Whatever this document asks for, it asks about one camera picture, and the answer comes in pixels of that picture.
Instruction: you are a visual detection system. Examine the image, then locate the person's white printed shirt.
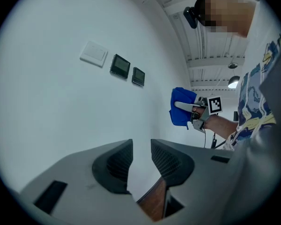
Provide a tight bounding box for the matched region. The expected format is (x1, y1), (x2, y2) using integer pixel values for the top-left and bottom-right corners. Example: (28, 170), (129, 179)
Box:
(222, 0), (281, 151)

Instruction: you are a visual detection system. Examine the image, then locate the person's head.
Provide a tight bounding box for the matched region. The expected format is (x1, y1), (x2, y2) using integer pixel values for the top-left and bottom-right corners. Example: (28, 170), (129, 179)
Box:
(199, 0), (259, 38)

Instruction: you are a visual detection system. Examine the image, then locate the black pendant lamp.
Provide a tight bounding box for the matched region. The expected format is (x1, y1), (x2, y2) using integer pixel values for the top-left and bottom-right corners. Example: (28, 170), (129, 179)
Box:
(228, 75), (241, 89)

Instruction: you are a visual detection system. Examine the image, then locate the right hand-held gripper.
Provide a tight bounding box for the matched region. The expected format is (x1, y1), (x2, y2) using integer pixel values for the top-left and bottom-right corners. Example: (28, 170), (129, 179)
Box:
(174, 95), (224, 133)

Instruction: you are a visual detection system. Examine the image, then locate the blue cloth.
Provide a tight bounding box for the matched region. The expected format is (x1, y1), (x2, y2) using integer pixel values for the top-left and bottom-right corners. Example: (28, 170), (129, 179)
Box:
(169, 87), (198, 130)

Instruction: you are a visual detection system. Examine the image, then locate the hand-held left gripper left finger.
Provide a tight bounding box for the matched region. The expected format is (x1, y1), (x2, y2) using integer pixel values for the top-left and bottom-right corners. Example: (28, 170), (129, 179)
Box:
(20, 139), (154, 225)

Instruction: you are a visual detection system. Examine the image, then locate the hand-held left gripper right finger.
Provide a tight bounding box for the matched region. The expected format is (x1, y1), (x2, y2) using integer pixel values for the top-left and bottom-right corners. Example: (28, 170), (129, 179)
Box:
(151, 139), (235, 220)

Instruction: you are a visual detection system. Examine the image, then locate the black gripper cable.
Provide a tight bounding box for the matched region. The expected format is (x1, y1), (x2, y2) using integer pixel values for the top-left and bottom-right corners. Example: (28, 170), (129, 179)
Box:
(201, 127), (207, 149)

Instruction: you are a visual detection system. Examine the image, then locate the person's right hand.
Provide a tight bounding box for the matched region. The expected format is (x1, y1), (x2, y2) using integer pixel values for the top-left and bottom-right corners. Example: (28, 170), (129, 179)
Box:
(192, 108), (205, 120)

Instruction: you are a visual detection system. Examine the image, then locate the person's right forearm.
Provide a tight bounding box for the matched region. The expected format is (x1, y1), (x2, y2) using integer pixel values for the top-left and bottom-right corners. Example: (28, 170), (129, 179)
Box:
(204, 114), (239, 137)

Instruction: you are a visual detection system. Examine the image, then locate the black head-worn camera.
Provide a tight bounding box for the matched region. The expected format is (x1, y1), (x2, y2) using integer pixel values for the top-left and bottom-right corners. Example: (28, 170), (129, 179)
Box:
(183, 0), (222, 30)

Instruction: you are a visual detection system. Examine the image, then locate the black wall panel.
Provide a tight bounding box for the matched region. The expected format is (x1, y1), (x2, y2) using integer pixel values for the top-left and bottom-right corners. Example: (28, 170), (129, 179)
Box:
(131, 67), (146, 88)
(109, 53), (131, 80)

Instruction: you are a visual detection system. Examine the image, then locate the white wall switch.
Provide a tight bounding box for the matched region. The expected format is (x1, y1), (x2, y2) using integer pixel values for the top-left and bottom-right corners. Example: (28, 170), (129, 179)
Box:
(79, 40), (109, 68)

